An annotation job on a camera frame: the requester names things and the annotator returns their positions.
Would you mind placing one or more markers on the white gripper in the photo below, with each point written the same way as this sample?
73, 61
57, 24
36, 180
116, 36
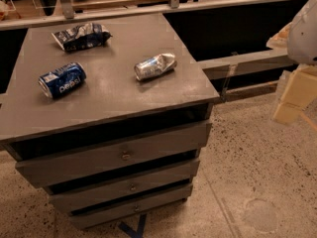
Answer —
304, 37

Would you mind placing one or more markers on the blue chip bag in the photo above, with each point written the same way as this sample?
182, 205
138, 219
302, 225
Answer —
82, 37

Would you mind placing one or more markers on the silver redbull can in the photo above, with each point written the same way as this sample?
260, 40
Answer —
155, 66

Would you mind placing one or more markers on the bottom grey drawer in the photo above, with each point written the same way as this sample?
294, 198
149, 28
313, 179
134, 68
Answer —
131, 207

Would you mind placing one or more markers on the top grey drawer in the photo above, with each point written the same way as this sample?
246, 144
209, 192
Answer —
54, 169

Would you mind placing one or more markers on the grey drawer cabinet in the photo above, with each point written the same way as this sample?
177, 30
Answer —
110, 107

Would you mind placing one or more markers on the middle grey drawer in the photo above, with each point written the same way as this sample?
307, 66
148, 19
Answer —
129, 185

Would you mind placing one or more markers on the grey drawer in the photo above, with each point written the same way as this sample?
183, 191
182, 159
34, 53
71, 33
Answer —
129, 185
131, 207
54, 169

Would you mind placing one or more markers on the blue pepsi can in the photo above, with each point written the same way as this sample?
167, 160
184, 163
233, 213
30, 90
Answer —
62, 80

